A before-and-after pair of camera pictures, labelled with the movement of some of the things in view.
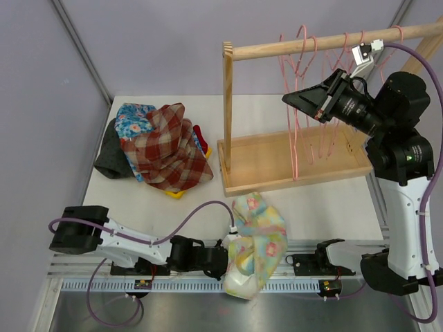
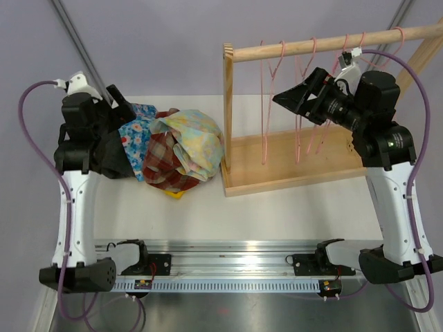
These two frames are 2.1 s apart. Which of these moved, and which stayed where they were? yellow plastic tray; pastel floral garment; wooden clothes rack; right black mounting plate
Moved: pastel floral garment
Stayed: wooden clothes rack; yellow plastic tray; right black mounting plate
